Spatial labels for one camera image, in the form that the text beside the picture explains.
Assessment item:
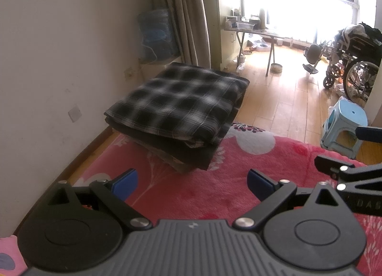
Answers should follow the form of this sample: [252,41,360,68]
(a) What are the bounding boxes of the pink floral blanket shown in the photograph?
[69,122,382,276]

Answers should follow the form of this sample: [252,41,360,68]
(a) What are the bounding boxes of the grey curtain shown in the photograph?
[149,0,216,69]

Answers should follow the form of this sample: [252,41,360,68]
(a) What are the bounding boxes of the folded dark garment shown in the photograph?
[131,85,249,173]

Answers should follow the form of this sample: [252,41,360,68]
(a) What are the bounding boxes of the black white plaid pants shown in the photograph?
[104,62,250,148]

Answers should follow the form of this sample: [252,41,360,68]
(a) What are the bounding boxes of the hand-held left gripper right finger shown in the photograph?
[233,169,347,230]

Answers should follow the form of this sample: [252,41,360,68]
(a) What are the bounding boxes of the white wall socket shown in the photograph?
[68,104,82,123]

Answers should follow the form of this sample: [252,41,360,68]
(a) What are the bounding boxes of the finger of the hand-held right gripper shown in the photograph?
[315,154,382,182]
[356,126,382,143]

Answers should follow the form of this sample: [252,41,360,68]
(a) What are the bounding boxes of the black wheelchair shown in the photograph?
[322,22,382,104]

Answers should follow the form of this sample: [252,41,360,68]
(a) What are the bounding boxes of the light blue plastic stool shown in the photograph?
[321,98,369,159]

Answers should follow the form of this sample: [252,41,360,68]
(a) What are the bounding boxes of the pink patterned cloth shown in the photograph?
[0,234,26,276]

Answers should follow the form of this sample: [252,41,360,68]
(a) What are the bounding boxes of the folding table with clutter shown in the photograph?
[223,22,293,77]

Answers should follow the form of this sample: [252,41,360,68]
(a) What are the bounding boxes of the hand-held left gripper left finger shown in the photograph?
[48,169,151,230]

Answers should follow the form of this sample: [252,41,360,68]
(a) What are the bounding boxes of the blue water jug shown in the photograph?
[137,9,180,63]

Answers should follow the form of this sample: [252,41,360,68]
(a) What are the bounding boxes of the black floor fan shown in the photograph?
[302,44,322,74]

